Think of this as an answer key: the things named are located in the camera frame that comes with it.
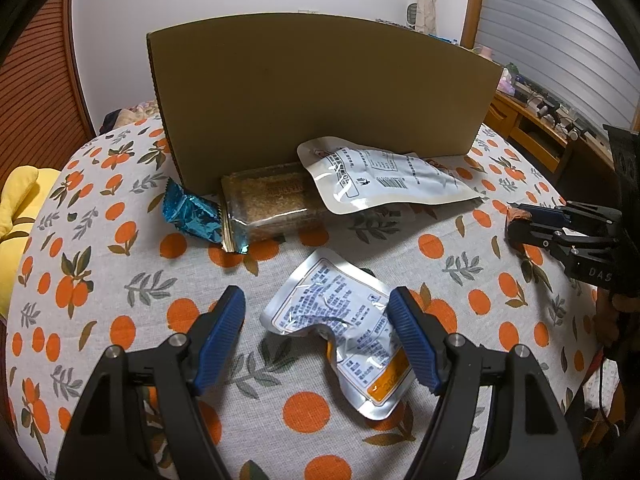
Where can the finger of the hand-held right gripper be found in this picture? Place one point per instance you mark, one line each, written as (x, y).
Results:
(555, 217)
(540, 240)

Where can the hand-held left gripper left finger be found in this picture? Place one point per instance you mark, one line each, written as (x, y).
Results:
(220, 345)

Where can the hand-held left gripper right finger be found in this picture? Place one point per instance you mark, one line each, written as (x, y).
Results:
(412, 340)

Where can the small brown snack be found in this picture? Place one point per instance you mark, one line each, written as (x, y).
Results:
(517, 212)

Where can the silver snack pouch blue front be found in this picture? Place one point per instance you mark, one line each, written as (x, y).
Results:
(325, 300)

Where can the teal foil snack wrapper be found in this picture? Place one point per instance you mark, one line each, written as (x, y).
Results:
(192, 212)

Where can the clear pack of brown bars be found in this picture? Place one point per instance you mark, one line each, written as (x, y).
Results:
(270, 200)

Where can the brown cardboard box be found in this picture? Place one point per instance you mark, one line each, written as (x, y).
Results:
(300, 100)

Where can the person's right hand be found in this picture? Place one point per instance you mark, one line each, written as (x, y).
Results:
(607, 320)

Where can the wooden cabinet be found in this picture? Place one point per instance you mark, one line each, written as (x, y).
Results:
(530, 140)

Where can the orange fruit print cloth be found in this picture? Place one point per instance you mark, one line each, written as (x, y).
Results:
(150, 280)

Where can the grey window blind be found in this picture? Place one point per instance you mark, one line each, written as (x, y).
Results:
(550, 25)

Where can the yellow plush toy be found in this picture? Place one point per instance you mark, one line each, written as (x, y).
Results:
(20, 210)

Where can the floral blanket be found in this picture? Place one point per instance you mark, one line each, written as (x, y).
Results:
(142, 112)

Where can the small white fan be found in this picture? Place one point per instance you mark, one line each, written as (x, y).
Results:
(411, 14)

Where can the dark cloth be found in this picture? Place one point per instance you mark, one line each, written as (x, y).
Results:
(110, 121)

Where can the wooden louvered wardrobe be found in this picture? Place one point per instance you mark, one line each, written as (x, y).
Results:
(40, 95)

